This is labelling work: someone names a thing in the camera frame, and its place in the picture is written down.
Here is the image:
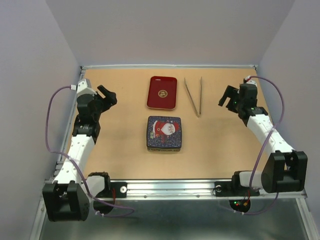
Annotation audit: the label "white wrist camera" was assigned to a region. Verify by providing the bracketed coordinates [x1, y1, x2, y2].
[243, 75, 257, 86]
[70, 78, 97, 98]

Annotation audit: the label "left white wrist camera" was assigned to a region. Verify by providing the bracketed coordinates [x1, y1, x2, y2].
[70, 78, 97, 98]

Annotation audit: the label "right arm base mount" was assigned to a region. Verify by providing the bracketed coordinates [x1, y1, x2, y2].
[212, 171, 260, 213]

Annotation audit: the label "aluminium mounting rail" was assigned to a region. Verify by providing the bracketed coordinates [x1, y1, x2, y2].
[44, 176, 307, 201]

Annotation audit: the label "steel serving tongs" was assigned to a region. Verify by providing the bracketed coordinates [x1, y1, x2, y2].
[183, 76, 203, 118]

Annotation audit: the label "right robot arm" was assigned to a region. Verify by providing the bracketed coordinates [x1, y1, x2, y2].
[218, 82, 308, 195]

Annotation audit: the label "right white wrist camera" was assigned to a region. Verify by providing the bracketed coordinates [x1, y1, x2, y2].
[243, 75, 257, 86]

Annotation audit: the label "chocolate tin base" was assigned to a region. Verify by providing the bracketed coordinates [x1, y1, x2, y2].
[147, 147, 181, 153]

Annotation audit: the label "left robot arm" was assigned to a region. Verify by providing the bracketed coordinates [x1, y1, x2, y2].
[42, 79, 117, 222]

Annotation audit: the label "red lacquer tray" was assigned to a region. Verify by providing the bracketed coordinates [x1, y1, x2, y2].
[146, 76, 178, 111]

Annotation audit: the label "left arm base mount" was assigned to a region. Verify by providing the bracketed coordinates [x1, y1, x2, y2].
[86, 172, 128, 205]

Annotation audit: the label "gold tin lid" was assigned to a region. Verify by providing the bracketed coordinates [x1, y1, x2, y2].
[146, 116, 183, 148]

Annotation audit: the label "metal front plate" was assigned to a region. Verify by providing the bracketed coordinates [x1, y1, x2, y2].
[39, 198, 309, 240]

